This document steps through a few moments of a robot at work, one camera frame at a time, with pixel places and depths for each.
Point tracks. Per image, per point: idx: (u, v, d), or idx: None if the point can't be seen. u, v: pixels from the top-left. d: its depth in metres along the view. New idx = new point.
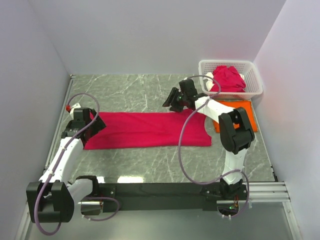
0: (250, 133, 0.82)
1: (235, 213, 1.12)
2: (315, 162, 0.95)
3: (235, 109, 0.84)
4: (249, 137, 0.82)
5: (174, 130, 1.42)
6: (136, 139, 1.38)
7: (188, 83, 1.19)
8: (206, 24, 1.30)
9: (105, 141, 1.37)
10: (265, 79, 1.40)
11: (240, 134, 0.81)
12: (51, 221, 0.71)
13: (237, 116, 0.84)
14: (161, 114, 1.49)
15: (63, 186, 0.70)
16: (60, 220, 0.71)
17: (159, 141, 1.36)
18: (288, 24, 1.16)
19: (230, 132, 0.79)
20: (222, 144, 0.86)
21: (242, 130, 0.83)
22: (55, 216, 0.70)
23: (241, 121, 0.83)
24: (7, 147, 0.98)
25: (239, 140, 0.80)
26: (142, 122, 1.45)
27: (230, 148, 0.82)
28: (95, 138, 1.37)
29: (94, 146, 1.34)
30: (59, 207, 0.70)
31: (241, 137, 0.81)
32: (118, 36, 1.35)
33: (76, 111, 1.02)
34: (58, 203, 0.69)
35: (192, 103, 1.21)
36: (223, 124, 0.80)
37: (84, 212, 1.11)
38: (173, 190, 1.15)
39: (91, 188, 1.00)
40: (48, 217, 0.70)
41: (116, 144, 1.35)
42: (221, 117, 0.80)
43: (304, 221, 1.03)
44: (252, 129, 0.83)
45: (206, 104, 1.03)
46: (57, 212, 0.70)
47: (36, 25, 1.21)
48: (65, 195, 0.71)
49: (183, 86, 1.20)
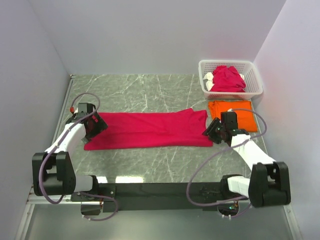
0: (285, 195, 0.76)
1: (235, 213, 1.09)
2: (315, 162, 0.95)
3: (276, 163, 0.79)
4: (282, 199, 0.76)
5: (176, 131, 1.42)
6: (136, 139, 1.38)
7: (230, 115, 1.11)
8: (206, 24, 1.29)
9: (105, 141, 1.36)
10: (265, 79, 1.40)
11: (273, 192, 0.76)
12: (53, 193, 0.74)
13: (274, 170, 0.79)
14: (161, 114, 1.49)
15: (66, 155, 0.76)
16: (62, 191, 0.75)
17: (160, 141, 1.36)
18: (288, 25, 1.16)
19: (261, 189, 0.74)
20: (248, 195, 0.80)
21: (276, 189, 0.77)
22: (57, 186, 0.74)
23: (279, 179, 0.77)
24: (7, 148, 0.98)
25: (268, 198, 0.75)
26: (142, 123, 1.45)
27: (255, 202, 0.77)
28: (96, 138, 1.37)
29: (94, 146, 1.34)
30: (61, 177, 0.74)
31: (272, 196, 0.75)
32: (118, 36, 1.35)
33: (81, 104, 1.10)
34: (61, 172, 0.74)
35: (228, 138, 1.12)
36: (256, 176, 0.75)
37: (84, 212, 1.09)
38: (173, 190, 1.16)
39: (91, 184, 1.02)
40: (50, 188, 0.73)
41: (116, 144, 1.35)
42: (256, 168, 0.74)
43: (304, 221, 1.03)
44: (289, 191, 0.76)
45: (244, 143, 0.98)
46: (61, 182, 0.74)
47: (36, 25, 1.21)
48: (68, 166, 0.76)
49: (224, 116, 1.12)
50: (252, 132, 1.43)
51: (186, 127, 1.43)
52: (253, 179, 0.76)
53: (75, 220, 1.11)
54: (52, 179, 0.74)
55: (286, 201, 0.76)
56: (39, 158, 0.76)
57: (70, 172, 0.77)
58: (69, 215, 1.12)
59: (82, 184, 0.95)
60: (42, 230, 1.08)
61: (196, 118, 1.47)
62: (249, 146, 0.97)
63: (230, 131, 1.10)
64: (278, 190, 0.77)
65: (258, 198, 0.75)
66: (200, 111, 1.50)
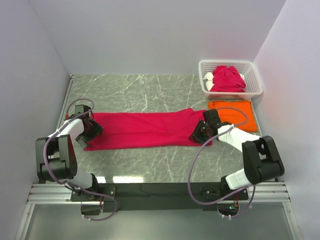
0: (279, 166, 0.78)
1: (235, 213, 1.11)
2: (315, 162, 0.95)
3: (262, 138, 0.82)
4: (278, 170, 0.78)
5: (175, 130, 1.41)
6: (136, 139, 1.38)
7: (210, 112, 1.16)
8: (206, 25, 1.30)
9: (105, 141, 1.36)
10: (265, 79, 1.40)
11: (267, 165, 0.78)
12: (56, 175, 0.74)
13: (263, 145, 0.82)
14: (161, 114, 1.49)
15: (68, 138, 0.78)
16: (66, 173, 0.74)
17: (159, 141, 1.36)
18: (288, 24, 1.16)
19: (255, 163, 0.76)
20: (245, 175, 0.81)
21: (269, 161, 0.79)
22: (61, 168, 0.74)
23: (268, 152, 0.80)
24: (8, 147, 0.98)
25: (265, 172, 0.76)
26: (141, 122, 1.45)
27: (255, 179, 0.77)
28: (95, 140, 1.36)
29: (93, 147, 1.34)
30: (65, 158, 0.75)
31: (268, 168, 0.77)
32: (118, 36, 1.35)
33: (78, 105, 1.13)
34: (64, 153, 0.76)
35: (215, 132, 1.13)
36: (248, 153, 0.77)
37: (84, 212, 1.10)
38: (173, 190, 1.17)
39: (91, 181, 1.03)
40: (54, 169, 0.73)
41: (116, 144, 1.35)
42: (246, 145, 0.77)
43: (304, 222, 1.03)
44: (280, 161, 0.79)
45: (229, 131, 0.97)
46: (63, 162, 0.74)
47: (36, 25, 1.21)
48: (70, 148, 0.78)
49: (206, 114, 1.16)
50: (252, 131, 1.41)
51: (185, 127, 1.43)
52: (246, 156, 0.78)
53: (75, 220, 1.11)
54: (55, 162, 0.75)
55: (281, 171, 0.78)
56: (41, 143, 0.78)
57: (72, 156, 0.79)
58: (69, 215, 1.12)
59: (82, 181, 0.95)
60: (42, 230, 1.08)
61: (196, 118, 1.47)
62: (235, 132, 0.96)
63: (214, 125, 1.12)
64: (271, 161, 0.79)
65: (255, 174, 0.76)
66: (199, 111, 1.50)
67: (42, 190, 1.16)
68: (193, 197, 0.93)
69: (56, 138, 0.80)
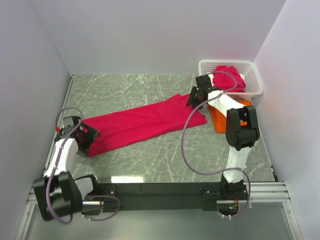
0: (256, 132, 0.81)
1: (235, 213, 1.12)
2: (315, 162, 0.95)
3: (245, 107, 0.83)
4: (254, 136, 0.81)
5: (168, 116, 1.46)
6: (133, 136, 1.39)
7: (203, 78, 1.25)
8: (206, 25, 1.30)
9: (106, 143, 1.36)
10: (265, 79, 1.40)
11: (245, 131, 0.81)
12: (63, 213, 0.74)
13: (245, 113, 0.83)
14: (154, 105, 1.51)
15: (68, 176, 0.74)
16: (72, 210, 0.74)
17: (155, 131, 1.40)
18: (288, 25, 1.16)
19: (236, 127, 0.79)
20: (227, 140, 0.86)
21: (248, 128, 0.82)
22: (66, 207, 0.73)
23: (249, 120, 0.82)
24: (7, 148, 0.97)
25: (243, 136, 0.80)
26: (137, 118, 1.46)
27: (233, 143, 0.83)
28: (95, 145, 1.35)
29: (94, 152, 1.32)
30: (68, 198, 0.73)
31: (245, 134, 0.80)
32: (118, 37, 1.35)
33: (66, 118, 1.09)
34: (67, 193, 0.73)
35: (205, 96, 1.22)
36: (228, 118, 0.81)
37: (84, 212, 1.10)
38: (172, 190, 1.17)
39: (91, 184, 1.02)
40: (60, 209, 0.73)
41: (116, 144, 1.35)
42: (230, 111, 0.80)
43: (304, 222, 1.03)
44: (258, 128, 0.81)
45: (218, 97, 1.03)
46: (68, 203, 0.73)
47: (36, 25, 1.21)
48: (72, 184, 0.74)
49: (198, 79, 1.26)
50: None
51: (179, 112, 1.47)
52: (229, 122, 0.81)
53: (75, 221, 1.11)
54: (60, 201, 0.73)
55: (257, 136, 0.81)
56: (42, 185, 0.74)
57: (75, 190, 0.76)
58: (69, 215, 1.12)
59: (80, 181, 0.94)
60: (41, 230, 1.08)
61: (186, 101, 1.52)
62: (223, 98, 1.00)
63: (206, 90, 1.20)
64: (249, 128, 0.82)
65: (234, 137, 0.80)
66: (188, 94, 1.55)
67: None
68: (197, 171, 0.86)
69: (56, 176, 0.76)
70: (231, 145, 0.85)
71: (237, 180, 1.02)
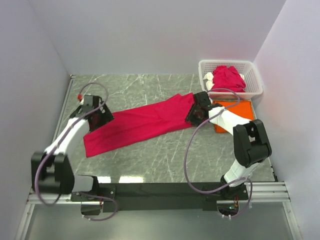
0: (267, 148, 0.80)
1: (235, 213, 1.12)
2: (314, 162, 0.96)
3: (252, 121, 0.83)
4: (266, 152, 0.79)
5: (169, 116, 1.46)
6: (133, 136, 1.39)
7: (201, 96, 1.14)
8: (206, 25, 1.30)
9: (106, 143, 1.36)
10: (265, 79, 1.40)
11: (255, 147, 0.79)
12: (50, 192, 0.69)
13: (253, 128, 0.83)
14: (154, 105, 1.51)
15: (65, 157, 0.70)
16: (59, 192, 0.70)
17: (155, 131, 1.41)
18: (288, 24, 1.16)
19: (246, 145, 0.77)
20: (235, 157, 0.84)
21: (257, 144, 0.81)
22: (55, 187, 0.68)
23: (258, 135, 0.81)
24: (8, 148, 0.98)
25: (254, 154, 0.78)
26: (137, 118, 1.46)
27: (243, 161, 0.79)
28: (95, 145, 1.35)
29: (94, 151, 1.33)
30: (59, 179, 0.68)
31: (256, 151, 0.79)
32: (118, 37, 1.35)
33: (87, 96, 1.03)
34: (60, 173, 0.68)
35: (205, 114, 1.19)
36: (237, 136, 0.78)
37: (84, 212, 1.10)
38: (171, 190, 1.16)
39: (91, 184, 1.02)
40: (48, 188, 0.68)
41: (116, 144, 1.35)
42: (236, 129, 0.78)
43: (304, 222, 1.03)
44: (269, 143, 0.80)
45: (220, 114, 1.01)
46: (58, 185, 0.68)
47: (36, 25, 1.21)
48: (67, 168, 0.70)
49: (196, 97, 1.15)
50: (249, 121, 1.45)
51: (179, 112, 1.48)
52: (237, 139, 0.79)
53: (75, 221, 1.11)
54: (50, 180, 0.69)
55: (269, 153, 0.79)
56: (37, 158, 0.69)
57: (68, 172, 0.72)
58: (69, 215, 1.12)
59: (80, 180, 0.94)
60: (41, 230, 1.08)
61: (187, 102, 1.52)
62: (225, 114, 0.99)
63: (205, 107, 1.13)
64: (259, 144, 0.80)
65: (245, 156, 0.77)
66: (188, 95, 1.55)
67: None
68: (190, 184, 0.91)
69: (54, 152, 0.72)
70: (241, 164, 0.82)
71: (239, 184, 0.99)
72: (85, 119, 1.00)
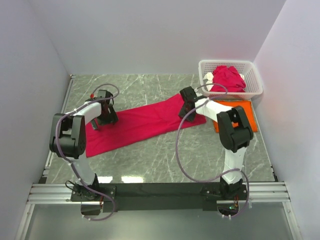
0: (249, 131, 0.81)
1: (235, 213, 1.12)
2: (315, 163, 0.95)
3: (233, 108, 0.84)
4: (248, 135, 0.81)
5: (169, 116, 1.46)
6: (132, 136, 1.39)
7: (187, 90, 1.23)
8: (205, 25, 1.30)
9: (106, 143, 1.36)
10: (265, 79, 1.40)
11: (239, 131, 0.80)
12: (63, 150, 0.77)
13: (235, 115, 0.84)
14: (153, 105, 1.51)
15: (82, 118, 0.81)
16: (72, 151, 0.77)
17: (155, 130, 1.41)
18: (288, 24, 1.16)
19: (229, 130, 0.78)
20: (221, 142, 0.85)
21: (241, 128, 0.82)
22: (69, 145, 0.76)
23: (240, 120, 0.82)
24: (8, 148, 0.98)
25: (238, 138, 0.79)
26: (136, 118, 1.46)
27: (229, 145, 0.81)
28: (95, 144, 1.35)
29: (94, 151, 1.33)
30: (75, 136, 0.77)
31: (240, 135, 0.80)
32: (118, 36, 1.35)
33: (101, 90, 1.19)
34: (75, 131, 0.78)
35: (192, 106, 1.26)
36: (221, 122, 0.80)
37: (84, 212, 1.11)
38: (172, 190, 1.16)
39: (91, 178, 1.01)
40: (63, 145, 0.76)
41: (116, 144, 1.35)
42: (220, 115, 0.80)
43: (304, 222, 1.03)
44: (251, 127, 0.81)
45: (205, 104, 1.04)
46: (73, 142, 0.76)
47: (36, 25, 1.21)
48: (83, 128, 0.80)
49: (183, 92, 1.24)
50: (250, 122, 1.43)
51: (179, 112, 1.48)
52: (220, 125, 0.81)
53: (75, 221, 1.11)
54: (67, 139, 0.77)
55: (251, 136, 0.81)
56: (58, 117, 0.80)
57: (82, 135, 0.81)
58: (69, 215, 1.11)
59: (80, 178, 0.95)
60: (41, 231, 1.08)
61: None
62: (210, 105, 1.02)
63: (191, 100, 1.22)
64: (242, 127, 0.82)
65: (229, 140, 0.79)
66: None
67: (42, 189, 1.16)
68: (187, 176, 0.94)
69: (72, 115, 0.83)
70: (227, 148, 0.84)
71: (237, 180, 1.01)
72: (99, 103, 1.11)
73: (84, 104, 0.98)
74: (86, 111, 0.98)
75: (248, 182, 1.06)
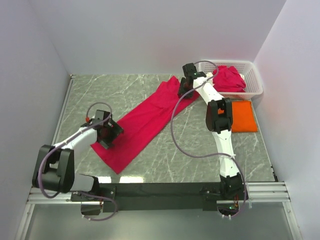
0: (229, 120, 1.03)
1: (235, 213, 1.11)
2: (315, 163, 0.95)
3: (223, 99, 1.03)
4: (228, 122, 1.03)
5: (167, 103, 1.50)
6: (148, 136, 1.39)
7: (188, 65, 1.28)
8: (205, 25, 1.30)
9: (125, 150, 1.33)
10: (265, 79, 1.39)
11: (221, 119, 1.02)
12: (48, 187, 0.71)
13: (223, 104, 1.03)
14: (147, 100, 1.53)
15: (70, 154, 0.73)
16: (58, 189, 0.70)
17: (166, 119, 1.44)
18: (288, 24, 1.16)
19: (214, 117, 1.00)
20: (207, 124, 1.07)
21: (224, 116, 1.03)
22: (54, 183, 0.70)
23: (225, 110, 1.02)
24: (7, 148, 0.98)
25: (219, 124, 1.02)
26: (139, 118, 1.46)
27: (211, 127, 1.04)
28: (117, 158, 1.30)
29: (121, 164, 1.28)
30: (60, 174, 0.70)
31: (221, 121, 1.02)
32: (118, 37, 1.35)
33: (99, 111, 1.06)
34: (61, 168, 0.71)
35: (190, 81, 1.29)
36: (210, 109, 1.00)
37: (84, 212, 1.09)
38: (172, 190, 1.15)
39: (91, 184, 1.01)
40: (48, 183, 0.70)
41: (139, 147, 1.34)
42: (210, 103, 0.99)
43: (304, 222, 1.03)
44: (232, 117, 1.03)
45: (202, 86, 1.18)
46: (57, 180, 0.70)
47: (36, 25, 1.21)
48: (71, 164, 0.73)
49: (184, 68, 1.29)
50: (251, 122, 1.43)
51: (172, 96, 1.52)
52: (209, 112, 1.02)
53: (75, 221, 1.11)
54: (51, 175, 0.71)
55: (230, 123, 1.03)
56: (45, 150, 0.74)
57: (70, 171, 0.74)
58: (69, 215, 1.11)
59: (81, 186, 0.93)
60: (41, 231, 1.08)
61: (173, 85, 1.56)
62: (206, 87, 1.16)
63: (191, 75, 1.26)
64: (225, 116, 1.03)
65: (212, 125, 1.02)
66: (171, 79, 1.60)
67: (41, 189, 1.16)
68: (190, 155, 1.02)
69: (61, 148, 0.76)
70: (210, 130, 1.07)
71: (234, 176, 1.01)
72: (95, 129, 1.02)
73: (78, 132, 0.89)
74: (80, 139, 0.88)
75: (245, 184, 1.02)
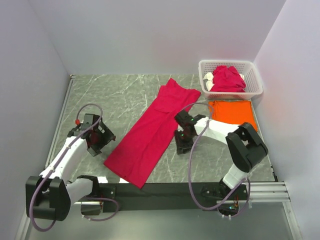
0: (263, 147, 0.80)
1: (235, 213, 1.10)
2: (315, 163, 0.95)
3: (241, 126, 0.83)
4: (263, 152, 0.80)
5: (171, 107, 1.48)
6: (162, 144, 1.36)
7: (182, 112, 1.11)
8: (206, 25, 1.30)
9: (141, 161, 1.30)
10: (265, 79, 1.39)
11: (252, 150, 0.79)
12: (43, 217, 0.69)
13: (243, 132, 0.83)
14: (151, 107, 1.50)
15: (61, 184, 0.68)
16: (54, 218, 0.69)
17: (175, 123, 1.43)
18: (288, 24, 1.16)
19: (244, 152, 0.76)
20: (235, 164, 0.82)
21: (253, 146, 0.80)
22: (49, 213, 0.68)
23: (251, 138, 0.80)
24: (8, 147, 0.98)
25: (253, 158, 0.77)
26: (147, 127, 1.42)
27: (245, 167, 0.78)
28: (134, 169, 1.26)
29: (140, 174, 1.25)
30: (55, 204, 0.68)
31: (254, 154, 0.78)
32: (117, 37, 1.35)
33: (88, 115, 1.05)
34: (54, 199, 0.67)
35: (192, 128, 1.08)
36: (233, 146, 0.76)
37: (85, 212, 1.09)
38: (173, 190, 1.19)
39: (90, 189, 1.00)
40: (43, 213, 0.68)
41: (156, 156, 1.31)
42: (231, 138, 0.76)
43: (304, 222, 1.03)
44: (263, 142, 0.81)
45: (207, 127, 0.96)
46: (52, 209, 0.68)
47: (36, 25, 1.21)
48: (63, 193, 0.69)
49: (178, 117, 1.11)
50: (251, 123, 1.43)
51: (175, 100, 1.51)
52: (233, 149, 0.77)
53: (75, 221, 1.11)
54: (45, 204, 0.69)
55: (265, 152, 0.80)
56: (33, 183, 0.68)
57: (64, 197, 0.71)
58: (69, 215, 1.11)
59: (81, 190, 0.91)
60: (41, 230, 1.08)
61: (173, 87, 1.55)
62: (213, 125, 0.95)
63: (189, 122, 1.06)
64: (255, 145, 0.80)
65: (245, 163, 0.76)
66: (169, 81, 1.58)
67: None
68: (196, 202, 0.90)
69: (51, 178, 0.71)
70: (242, 170, 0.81)
71: None
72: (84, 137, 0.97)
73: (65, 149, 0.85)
74: (67, 158, 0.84)
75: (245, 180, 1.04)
